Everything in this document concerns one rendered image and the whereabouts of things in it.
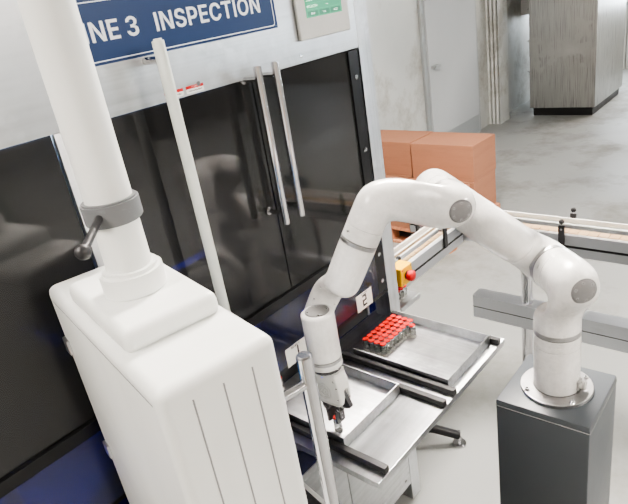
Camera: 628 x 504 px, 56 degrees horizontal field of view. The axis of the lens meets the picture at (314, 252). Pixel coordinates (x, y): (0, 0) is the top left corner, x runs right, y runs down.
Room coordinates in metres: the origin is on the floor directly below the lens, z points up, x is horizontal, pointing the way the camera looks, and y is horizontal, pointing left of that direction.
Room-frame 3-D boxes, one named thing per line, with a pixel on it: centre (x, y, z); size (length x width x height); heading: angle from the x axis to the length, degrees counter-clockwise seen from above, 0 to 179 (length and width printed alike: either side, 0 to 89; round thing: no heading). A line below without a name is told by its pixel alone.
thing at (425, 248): (2.21, -0.39, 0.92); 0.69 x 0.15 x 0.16; 135
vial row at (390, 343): (1.63, -0.22, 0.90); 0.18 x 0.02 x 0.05; 135
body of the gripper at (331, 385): (1.26, 0.02, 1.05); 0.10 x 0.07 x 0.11; 46
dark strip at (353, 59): (1.79, -0.21, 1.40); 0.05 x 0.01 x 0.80; 135
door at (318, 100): (1.66, -0.07, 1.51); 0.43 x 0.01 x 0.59; 135
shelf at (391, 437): (1.47, -0.13, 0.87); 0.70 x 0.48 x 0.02; 135
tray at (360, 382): (1.40, 0.04, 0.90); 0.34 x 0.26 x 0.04; 45
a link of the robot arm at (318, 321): (1.27, 0.02, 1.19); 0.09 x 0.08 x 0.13; 4
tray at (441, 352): (1.57, -0.28, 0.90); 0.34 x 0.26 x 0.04; 45
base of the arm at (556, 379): (1.31, -0.61, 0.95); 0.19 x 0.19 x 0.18
